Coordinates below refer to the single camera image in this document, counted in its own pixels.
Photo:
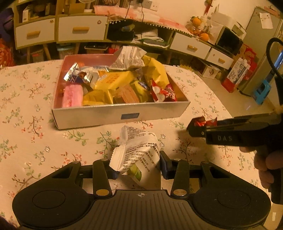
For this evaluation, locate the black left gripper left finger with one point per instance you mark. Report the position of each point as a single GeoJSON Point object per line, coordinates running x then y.
{"type": "Point", "coordinates": [102, 172]}

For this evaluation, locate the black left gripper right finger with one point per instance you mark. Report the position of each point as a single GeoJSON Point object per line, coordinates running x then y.
{"type": "Point", "coordinates": [178, 171]}

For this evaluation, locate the white printed snack packet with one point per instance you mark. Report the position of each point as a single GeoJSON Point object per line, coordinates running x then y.
{"type": "Point", "coordinates": [138, 156]}

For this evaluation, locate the red candy wrapper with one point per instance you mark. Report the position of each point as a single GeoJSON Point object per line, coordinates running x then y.
{"type": "Point", "coordinates": [163, 95]}
{"type": "Point", "coordinates": [202, 122]}

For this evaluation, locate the pink candy bar packet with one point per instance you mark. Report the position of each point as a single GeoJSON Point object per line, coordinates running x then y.
{"type": "Point", "coordinates": [72, 96]}

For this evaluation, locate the white and blue snack packet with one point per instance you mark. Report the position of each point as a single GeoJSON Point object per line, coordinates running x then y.
{"type": "Point", "coordinates": [93, 74]}

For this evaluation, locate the silver blue truffle chocolate packet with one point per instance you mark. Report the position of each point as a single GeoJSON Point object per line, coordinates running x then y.
{"type": "Point", "coordinates": [77, 74]}

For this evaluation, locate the tall yellow snack packet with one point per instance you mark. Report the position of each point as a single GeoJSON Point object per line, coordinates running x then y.
{"type": "Point", "coordinates": [154, 71]}

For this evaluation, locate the pecan nut white packet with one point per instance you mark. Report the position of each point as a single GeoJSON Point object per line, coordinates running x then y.
{"type": "Point", "coordinates": [128, 57]}

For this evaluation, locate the right hand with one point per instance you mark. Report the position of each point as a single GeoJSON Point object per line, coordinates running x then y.
{"type": "Point", "coordinates": [264, 162]}

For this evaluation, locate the blue plastic stool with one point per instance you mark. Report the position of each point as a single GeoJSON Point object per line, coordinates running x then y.
{"type": "Point", "coordinates": [262, 92]}

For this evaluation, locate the pink and silver cardboard box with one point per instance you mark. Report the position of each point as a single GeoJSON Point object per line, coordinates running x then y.
{"type": "Point", "coordinates": [90, 116]}

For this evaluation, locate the floral tablecloth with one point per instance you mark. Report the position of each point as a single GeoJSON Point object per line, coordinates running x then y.
{"type": "Point", "coordinates": [32, 147]}

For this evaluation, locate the large yellow biscuit packet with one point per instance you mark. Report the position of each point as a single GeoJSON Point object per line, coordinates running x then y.
{"type": "Point", "coordinates": [105, 88]}

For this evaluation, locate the small yellow chips packet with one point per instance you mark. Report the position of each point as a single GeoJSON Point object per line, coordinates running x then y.
{"type": "Point", "coordinates": [142, 91]}

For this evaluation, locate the far right small drawer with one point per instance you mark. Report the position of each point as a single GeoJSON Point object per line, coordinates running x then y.
{"type": "Point", "coordinates": [218, 58]}

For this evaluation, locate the black microwave oven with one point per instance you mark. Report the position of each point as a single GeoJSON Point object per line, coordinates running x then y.
{"type": "Point", "coordinates": [227, 40]}

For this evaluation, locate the grey refrigerator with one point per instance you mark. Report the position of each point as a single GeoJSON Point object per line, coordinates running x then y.
{"type": "Point", "coordinates": [257, 39]}

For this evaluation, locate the right white drawer cabinet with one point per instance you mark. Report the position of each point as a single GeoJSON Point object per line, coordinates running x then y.
{"type": "Point", "coordinates": [190, 46]}

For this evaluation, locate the white drawer cabinet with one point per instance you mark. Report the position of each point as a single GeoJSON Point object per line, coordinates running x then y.
{"type": "Point", "coordinates": [37, 32]}
{"type": "Point", "coordinates": [83, 28]}
{"type": "Point", "coordinates": [190, 46]}

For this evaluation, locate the bowl of oranges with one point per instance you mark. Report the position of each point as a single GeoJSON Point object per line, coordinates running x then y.
{"type": "Point", "coordinates": [199, 28]}

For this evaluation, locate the middle white drawer cabinet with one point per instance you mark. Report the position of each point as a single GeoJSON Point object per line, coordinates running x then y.
{"type": "Point", "coordinates": [83, 28]}

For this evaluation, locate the orange cartoon bag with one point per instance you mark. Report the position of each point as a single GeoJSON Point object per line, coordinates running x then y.
{"type": "Point", "coordinates": [6, 55]}

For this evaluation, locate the left white drawer cabinet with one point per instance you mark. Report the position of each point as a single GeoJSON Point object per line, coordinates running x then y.
{"type": "Point", "coordinates": [37, 32]}

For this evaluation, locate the pink cloth on shelf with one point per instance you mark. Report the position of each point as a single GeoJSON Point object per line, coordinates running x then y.
{"type": "Point", "coordinates": [116, 13]}

